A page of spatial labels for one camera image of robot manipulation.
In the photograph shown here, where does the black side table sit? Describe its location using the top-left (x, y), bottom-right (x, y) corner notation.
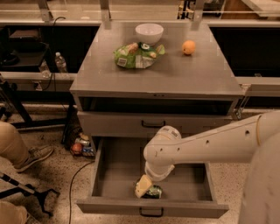
top-left (0, 27), bottom-right (75, 130)

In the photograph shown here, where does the grey drawer cabinet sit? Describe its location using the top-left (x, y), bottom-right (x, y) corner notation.
top-left (69, 20), bottom-right (244, 141)

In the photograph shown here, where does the green soda can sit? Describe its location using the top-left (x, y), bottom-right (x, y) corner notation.
top-left (135, 183), bottom-right (163, 199)

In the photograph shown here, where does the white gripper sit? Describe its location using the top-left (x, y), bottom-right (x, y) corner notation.
top-left (135, 162), bottom-right (175, 198)

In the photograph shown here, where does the grey sneaker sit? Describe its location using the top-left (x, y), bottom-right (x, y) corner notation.
top-left (15, 146), bottom-right (54, 173)

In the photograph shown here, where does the black floor cable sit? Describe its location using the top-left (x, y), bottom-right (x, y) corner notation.
top-left (67, 160), bottom-right (95, 224)

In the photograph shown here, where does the orange fruit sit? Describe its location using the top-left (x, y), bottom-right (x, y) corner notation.
top-left (182, 40), bottom-right (196, 55)

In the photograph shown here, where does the silver can on floor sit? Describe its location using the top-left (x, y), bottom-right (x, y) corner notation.
top-left (75, 138), bottom-right (90, 147)

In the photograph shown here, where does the closed grey upper drawer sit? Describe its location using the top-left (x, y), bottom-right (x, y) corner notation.
top-left (78, 112), bottom-right (232, 138)

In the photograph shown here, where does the blue packet on floor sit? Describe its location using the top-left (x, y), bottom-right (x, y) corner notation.
top-left (81, 148), bottom-right (95, 157)

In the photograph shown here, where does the clear water bottle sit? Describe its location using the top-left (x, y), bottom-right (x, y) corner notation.
top-left (39, 60), bottom-right (51, 79)
top-left (55, 52), bottom-right (67, 74)

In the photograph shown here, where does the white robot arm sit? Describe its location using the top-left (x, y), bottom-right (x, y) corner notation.
top-left (135, 110), bottom-right (280, 224)

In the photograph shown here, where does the person's knee in khaki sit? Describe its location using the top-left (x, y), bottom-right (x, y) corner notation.
top-left (0, 200), bottom-right (41, 224)

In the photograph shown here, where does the person's leg in khaki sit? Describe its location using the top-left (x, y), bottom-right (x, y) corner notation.
top-left (0, 122), bottom-right (29, 169)

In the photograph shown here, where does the open grey lower drawer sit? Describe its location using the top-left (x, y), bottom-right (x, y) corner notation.
top-left (77, 138), bottom-right (229, 219)

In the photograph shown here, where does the green chip bag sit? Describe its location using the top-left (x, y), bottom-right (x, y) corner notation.
top-left (114, 42), bottom-right (165, 69)

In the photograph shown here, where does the red apple on floor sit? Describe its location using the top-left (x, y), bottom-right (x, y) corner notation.
top-left (71, 143), bottom-right (82, 155)

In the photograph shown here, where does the white bowl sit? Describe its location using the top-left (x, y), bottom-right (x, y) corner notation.
top-left (135, 23), bottom-right (164, 46)

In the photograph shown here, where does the black stand base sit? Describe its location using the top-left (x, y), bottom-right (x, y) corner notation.
top-left (0, 172), bottom-right (60, 217)

